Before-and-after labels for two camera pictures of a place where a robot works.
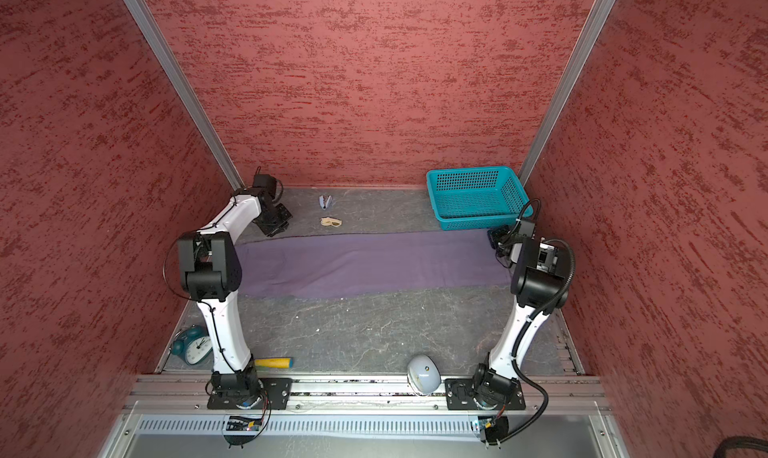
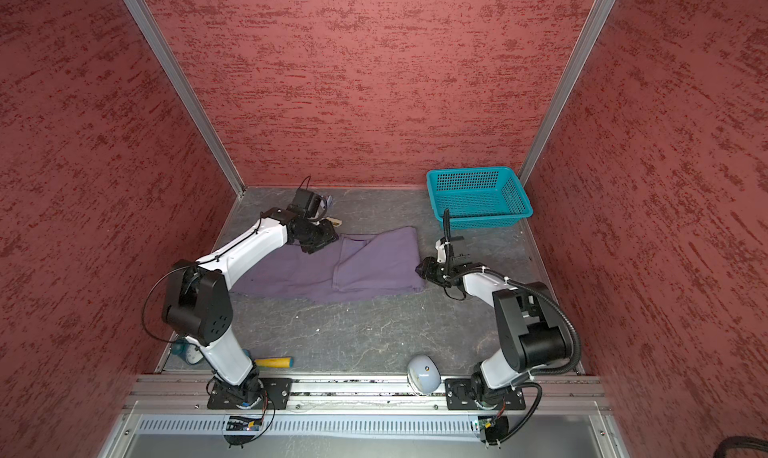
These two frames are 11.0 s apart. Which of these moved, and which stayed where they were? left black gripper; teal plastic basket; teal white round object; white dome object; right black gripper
Moved: left black gripper; right black gripper
Stayed: teal plastic basket; white dome object; teal white round object
